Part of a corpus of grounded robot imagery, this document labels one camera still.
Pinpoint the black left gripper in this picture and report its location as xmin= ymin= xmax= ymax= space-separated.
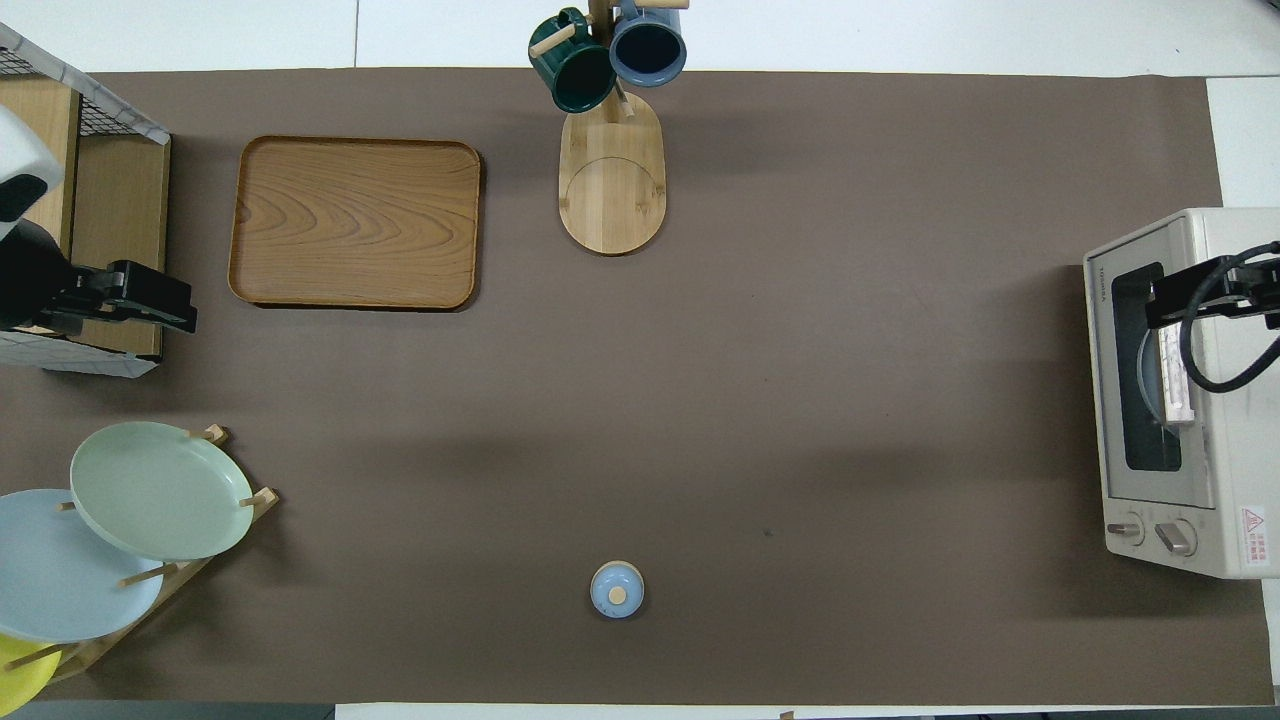
xmin=0 ymin=218 xmax=198 ymax=334

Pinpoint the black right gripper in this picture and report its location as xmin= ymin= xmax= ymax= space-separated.
xmin=1145 ymin=255 xmax=1280 ymax=331

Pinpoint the light blue ridged plate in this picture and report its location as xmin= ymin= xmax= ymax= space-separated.
xmin=1138 ymin=335 xmax=1167 ymax=416

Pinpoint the glass oven door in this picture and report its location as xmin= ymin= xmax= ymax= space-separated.
xmin=1085 ymin=222 xmax=1217 ymax=511

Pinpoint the cream toaster oven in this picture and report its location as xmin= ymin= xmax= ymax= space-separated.
xmin=1083 ymin=207 xmax=1280 ymax=580

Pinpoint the pale green plate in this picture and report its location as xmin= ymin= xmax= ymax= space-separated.
xmin=70 ymin=421 xmax=255 ymax=562

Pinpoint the wooden serving tray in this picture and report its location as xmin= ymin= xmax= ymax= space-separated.
xmin=228 ymin=136 xmax=483 ymax=311

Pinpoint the wooden plate rack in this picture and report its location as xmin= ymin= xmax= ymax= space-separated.
xmin=0 ymin=425 xmax=279 ymax=683

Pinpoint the light blue rack plate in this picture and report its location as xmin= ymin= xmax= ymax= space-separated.
xmin=0 ymin=489 xmax=166 ymax=644

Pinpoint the brown table mat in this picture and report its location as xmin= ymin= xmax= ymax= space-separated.
xmin=0 ymin=67 xmax=1271 ymax=706

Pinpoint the yellow plate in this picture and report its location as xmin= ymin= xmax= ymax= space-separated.
xmin=0 ymin=633 xmax=61 ymax=718

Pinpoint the wooden mug tree stand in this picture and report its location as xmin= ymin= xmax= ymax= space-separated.
xmin=530 ymin=0 xmax=691 ymax=257

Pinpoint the dark green mug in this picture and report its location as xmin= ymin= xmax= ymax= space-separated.
xmin=528 ymin=8 xmax=618 ymax=114

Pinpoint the blue mug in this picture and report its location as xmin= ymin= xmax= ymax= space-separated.
xmin=609 ymin=0 xmax=689 ymax=88

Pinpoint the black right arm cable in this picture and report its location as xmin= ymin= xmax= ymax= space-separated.
xmin=1179 ymin=243 xmax=1280 ymax=393

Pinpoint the wooden shelf with wire mesh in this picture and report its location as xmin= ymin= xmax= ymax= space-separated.
xmin=0 ymin=22 xmax=171 ymax=379

